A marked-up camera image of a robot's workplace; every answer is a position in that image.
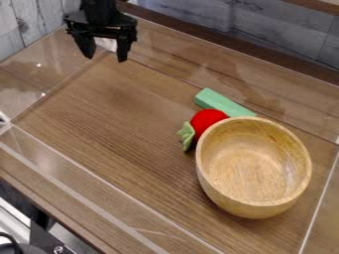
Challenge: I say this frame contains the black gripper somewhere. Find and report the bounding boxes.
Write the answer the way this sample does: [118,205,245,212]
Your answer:
[64,0,137,63]

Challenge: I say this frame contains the red plush fruit green leaves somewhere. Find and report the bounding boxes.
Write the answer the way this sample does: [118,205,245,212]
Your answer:
[177,109,229,151]

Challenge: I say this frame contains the green rectangular block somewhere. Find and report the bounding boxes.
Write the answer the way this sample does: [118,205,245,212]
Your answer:
[194,88,256,117]

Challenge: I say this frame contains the wooden bowl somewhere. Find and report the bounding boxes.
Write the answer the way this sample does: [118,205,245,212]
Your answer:
[196,117,312,219]

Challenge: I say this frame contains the clear acrylic enclosure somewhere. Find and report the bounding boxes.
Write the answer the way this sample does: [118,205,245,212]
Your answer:
[0,19,339,254]

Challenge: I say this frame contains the black metal bracket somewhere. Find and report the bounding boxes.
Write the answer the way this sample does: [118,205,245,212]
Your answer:
[29,222,76,254]

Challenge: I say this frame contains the black cable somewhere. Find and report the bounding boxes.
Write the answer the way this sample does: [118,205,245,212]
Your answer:
[0,230,24,254]

